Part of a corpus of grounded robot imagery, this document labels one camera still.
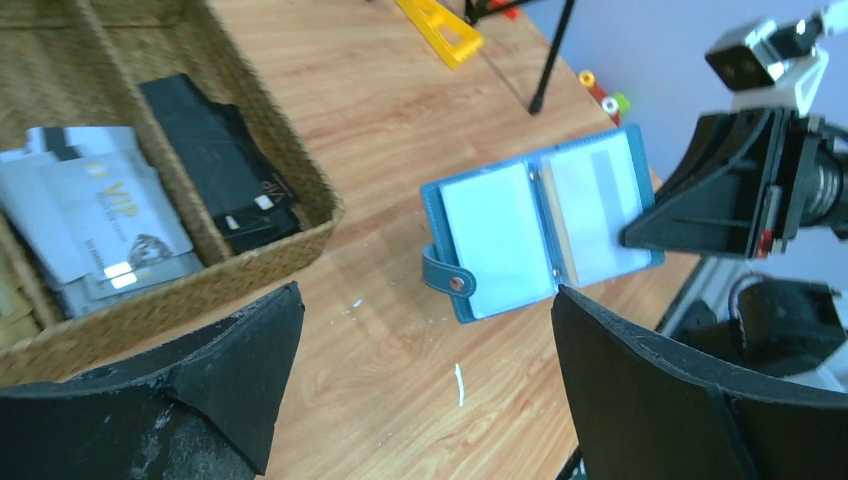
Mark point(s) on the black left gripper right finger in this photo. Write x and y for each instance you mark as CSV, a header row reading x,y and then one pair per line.
x,y
645,406

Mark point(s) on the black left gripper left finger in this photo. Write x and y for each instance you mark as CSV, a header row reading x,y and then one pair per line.
x,y
202,406

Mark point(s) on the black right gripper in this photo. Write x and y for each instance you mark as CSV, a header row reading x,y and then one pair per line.
x,y
739,189

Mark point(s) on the white striped card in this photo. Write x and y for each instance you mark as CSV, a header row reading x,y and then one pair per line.
x,y
597,195

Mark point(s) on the white card in tray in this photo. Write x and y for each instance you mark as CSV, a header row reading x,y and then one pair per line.
x,y
95,214

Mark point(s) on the colourful toy stack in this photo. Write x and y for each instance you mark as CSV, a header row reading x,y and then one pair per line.
x,y
615,105

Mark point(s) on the black wallet in tray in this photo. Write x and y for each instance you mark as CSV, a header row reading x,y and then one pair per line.
x,y
249,200

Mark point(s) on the red block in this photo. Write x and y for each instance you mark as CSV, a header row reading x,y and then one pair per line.
x,y
504,7

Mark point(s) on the black music stand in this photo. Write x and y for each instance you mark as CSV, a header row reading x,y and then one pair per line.
x,y
474,11

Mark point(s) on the yellow triangular toy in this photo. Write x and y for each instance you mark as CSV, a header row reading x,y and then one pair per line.
x,y
451,38

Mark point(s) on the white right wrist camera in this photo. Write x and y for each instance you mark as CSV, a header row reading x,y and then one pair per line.
x,y
764,64

